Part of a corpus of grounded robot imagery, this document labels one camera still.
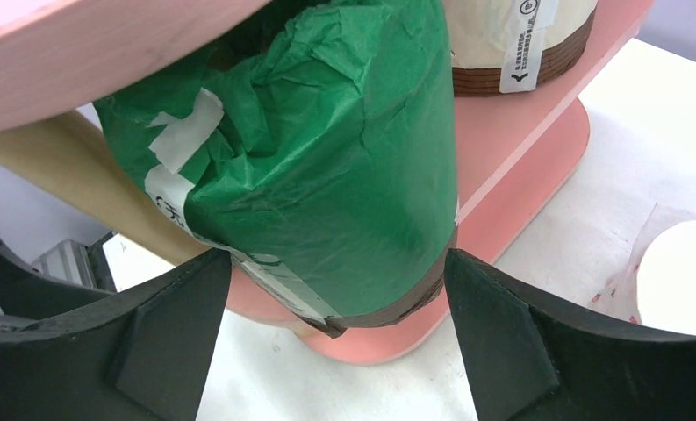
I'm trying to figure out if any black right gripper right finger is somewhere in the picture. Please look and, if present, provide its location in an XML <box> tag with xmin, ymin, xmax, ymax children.
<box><xmin>445</xmin><ymin>249</ymin><xmax>696</xmax><ymax>420</ymax></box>

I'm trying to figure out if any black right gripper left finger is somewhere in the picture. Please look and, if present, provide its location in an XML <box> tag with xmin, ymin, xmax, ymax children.
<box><xmin>0</xmin><ymin>250</ymin><xmax>232</xmax><ymax>420</ymax></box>

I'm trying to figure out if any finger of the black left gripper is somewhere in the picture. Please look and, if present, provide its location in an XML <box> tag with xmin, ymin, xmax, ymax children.
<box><xmin>0</xmin><ymin>239</ymin><xmax>111</xmax><ymax>317</ymax></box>

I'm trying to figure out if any green brown roll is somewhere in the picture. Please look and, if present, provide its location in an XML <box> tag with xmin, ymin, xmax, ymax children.
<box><xmin>93</xmin><ymin>1</ymin><xmax>458</xmax><ymax>337</ymax></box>

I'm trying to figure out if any cream brown paper roll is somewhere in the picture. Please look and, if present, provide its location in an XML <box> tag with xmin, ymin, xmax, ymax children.
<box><xmin>443</xmin><ymin>0</ymin><xmax>598</xmax><ymax>97</ymax></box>

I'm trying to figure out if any white dotted toilet roll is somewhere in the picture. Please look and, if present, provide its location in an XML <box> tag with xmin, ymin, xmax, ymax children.
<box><xmin>587</xmin><ymin>204</ymin><xmax>696</xmax><ymax>336</ymax></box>

